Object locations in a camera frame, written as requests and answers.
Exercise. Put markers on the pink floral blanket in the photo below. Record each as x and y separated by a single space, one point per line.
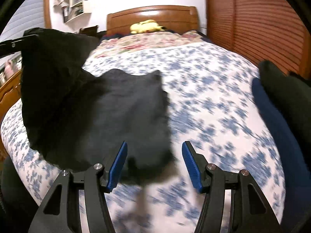
117 45

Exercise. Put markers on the dark grey fleece garment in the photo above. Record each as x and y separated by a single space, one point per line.
74 119

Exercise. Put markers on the wooden bed headboard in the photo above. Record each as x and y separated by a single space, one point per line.
180 19

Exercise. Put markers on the white wall shelf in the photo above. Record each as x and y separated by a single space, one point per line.
71 2

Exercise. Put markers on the yellow Pikachu plush toy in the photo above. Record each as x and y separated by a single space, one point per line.
147 26

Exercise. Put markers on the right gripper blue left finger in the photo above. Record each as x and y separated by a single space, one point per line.
116 167

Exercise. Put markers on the blue floral bed quilt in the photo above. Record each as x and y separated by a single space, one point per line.
211 105

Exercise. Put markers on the brown louvered wardrobe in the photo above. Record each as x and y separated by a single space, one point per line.
259 30

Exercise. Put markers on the dark wooden chair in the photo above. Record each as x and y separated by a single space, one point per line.
89 31

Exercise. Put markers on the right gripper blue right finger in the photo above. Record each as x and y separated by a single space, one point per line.
196 166

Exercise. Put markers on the folded navy blue garment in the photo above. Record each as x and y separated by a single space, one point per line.
297 176

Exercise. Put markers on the folded black garment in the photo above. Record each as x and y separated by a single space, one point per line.
291 97

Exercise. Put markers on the person's left hand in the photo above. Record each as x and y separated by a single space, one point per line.
10 69

